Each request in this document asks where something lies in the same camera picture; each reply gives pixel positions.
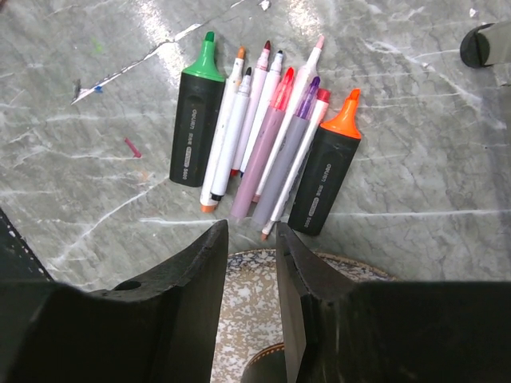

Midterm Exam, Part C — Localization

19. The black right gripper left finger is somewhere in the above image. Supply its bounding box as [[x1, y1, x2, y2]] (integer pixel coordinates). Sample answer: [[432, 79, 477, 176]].
[[112, 220, 228, 382]]

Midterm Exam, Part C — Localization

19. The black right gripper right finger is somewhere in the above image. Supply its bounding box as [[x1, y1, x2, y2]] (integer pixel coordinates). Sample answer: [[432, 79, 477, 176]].
[[276, 223, 355, 382]]

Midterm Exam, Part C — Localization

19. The purple pen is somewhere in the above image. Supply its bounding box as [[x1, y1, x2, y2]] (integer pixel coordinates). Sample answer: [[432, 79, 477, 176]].
[[252, 76, 320, 227]]

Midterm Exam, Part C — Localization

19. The pink pen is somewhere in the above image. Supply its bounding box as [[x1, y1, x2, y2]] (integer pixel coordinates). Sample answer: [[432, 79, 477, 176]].
[[230, 67, 295, 221]]

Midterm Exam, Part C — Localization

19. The salmon capped white marker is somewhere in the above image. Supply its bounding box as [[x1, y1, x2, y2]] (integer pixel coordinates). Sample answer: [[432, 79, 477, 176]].
[[200, 46, 246, 213]]

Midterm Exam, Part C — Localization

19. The orange and black highlighter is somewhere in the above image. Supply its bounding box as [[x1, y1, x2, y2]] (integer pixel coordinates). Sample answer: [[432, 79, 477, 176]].
[[287, 89, 362, 236]]

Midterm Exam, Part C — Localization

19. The small black capped marker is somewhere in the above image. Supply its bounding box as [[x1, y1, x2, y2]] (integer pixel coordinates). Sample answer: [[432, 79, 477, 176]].
[[211, 67, 252, 203]]

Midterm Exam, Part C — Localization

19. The red capped marker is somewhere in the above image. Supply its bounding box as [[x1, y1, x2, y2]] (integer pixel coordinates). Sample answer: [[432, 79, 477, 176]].
[[261, 88, 331, 240], [230, 40, 271, 177]]

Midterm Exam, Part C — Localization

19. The pink capped white marker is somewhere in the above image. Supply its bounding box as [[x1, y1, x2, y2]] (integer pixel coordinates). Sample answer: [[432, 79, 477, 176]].
[[252, 34, 325, 203]]

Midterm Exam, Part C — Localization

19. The green and black highlighter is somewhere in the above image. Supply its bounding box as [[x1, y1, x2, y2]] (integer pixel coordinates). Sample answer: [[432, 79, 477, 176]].
[[169, 31, 225, 188]]

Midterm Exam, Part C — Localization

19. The blue capped white marker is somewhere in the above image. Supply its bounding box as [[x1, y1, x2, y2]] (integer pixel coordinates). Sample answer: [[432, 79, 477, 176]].
[[240, 50, 283, 175]]

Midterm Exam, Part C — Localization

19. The speckled grey plate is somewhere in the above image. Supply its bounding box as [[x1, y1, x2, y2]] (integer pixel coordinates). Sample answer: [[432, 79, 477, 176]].
[[212, 249, 392, 382]]

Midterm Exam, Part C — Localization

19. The black and red mug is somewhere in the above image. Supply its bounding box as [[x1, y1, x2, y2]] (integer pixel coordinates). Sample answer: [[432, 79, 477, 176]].
[[240, 342, 287, 383]]

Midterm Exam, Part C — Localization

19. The steel dish rack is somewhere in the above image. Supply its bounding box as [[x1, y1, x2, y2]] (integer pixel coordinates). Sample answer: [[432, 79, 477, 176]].
[[460, 21, 511, 69]]

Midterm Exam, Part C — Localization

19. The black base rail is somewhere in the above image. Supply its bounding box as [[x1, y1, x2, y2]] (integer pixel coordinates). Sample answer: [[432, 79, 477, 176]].
[[0, 210, 53, 281]]

